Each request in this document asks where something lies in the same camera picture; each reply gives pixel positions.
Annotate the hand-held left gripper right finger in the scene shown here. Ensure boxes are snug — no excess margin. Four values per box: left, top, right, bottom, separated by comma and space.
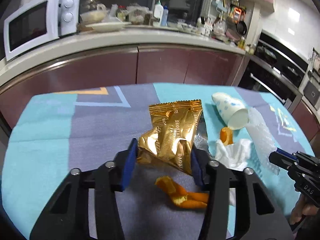
191, 147, 295, 240

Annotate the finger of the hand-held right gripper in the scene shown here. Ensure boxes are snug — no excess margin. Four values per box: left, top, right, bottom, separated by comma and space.
276, 148, 300, 161
268, 152, 298, 173

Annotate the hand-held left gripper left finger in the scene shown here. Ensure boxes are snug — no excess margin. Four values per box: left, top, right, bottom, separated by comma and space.
29, 138, 139, 240

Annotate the clear plastic wrap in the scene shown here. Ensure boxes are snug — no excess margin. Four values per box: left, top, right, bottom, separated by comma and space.
246, 107, 281, 178

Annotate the orange peel strip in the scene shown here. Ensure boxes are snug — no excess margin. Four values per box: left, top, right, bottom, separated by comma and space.
220, 127, 235, 147
154, 176, 210, 210

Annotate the white tissue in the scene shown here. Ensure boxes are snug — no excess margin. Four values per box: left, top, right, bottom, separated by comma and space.
213, 138, 253, 207

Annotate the gold snack wrapper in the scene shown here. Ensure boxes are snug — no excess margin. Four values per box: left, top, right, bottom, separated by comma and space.
137, 99, 208, 176

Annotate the white paper cup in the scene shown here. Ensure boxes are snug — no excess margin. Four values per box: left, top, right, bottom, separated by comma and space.
211, 92, 250, 131

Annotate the person's right hand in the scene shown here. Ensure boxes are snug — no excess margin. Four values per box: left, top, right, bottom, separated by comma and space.
289, 195, 313, 227

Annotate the black built-in oven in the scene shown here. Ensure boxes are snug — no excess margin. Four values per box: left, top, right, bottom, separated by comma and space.
238, 54, 305, 106

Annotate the teal and purple blanket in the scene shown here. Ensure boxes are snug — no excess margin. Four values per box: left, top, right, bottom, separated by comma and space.
1, 82, 316, 240

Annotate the pink kitchen counter cabinet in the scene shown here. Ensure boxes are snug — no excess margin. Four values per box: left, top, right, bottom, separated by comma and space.
0, 26, 251, 131

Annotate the hanging black frying pan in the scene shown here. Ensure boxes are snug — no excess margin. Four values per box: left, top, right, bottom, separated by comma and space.
236, 21, 248, 36

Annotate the white shallow plate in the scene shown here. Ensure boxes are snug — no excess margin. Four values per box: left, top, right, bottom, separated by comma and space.
85, 21, 131, 33

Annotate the blue and white bottle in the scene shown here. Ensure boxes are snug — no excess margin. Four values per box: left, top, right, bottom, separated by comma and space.
161, 5, 170, 27

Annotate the white pump soap bottle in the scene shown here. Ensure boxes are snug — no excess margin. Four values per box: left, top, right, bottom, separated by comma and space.
153, 0, 165, 26

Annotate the glass jar with lid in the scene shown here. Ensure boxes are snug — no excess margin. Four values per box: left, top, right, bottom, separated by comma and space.
80, 0, 108, 22

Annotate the white microwave oven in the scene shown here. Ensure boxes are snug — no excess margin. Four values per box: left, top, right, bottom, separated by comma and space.
3, 0, 81, 62

